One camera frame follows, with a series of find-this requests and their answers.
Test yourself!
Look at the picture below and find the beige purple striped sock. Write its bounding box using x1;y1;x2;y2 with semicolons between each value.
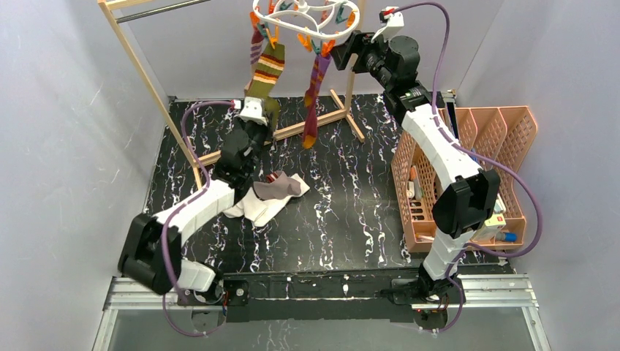
249;28;265;65

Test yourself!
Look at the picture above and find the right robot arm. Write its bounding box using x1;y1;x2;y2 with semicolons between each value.
331;30;500;282

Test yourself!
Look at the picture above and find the grey sock with red stripes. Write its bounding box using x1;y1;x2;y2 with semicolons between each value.
252;170;289;200

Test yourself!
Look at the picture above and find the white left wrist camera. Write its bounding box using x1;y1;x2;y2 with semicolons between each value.
232;97;268;127

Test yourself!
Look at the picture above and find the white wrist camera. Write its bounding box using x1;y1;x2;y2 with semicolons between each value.
232;97;268;127
371;7;404;43

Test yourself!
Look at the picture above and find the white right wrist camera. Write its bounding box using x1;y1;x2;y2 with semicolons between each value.
371;7;404;43

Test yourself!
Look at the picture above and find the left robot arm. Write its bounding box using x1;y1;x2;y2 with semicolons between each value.
118;121;273;295

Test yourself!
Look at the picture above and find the olive striped sock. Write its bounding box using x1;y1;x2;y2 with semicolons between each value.
245;43;286;131

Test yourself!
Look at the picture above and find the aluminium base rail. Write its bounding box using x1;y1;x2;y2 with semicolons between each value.
105;269;539;309

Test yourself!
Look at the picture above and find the metal hanging rod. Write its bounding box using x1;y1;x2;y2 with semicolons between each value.
116;0;209;24

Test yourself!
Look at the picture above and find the wooden clothes rack frame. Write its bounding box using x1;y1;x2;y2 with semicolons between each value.
97;0;366;186

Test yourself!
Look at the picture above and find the orange plastic desk organizer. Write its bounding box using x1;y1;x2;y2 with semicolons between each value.
391;105;539;253

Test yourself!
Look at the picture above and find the maroon yellow striped sock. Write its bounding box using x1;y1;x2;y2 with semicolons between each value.
302;53;332;149

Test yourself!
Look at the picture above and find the white board in organizer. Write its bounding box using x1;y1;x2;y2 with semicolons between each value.
445;102;460;140

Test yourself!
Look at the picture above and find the small yellow white box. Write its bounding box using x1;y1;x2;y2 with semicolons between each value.
472;214;506;243

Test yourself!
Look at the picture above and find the white fluffy sock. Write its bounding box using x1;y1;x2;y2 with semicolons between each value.
287;173;309;197
224;189;292;227

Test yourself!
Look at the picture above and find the white plastic clip hanger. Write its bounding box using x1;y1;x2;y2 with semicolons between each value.
250;1;363;41

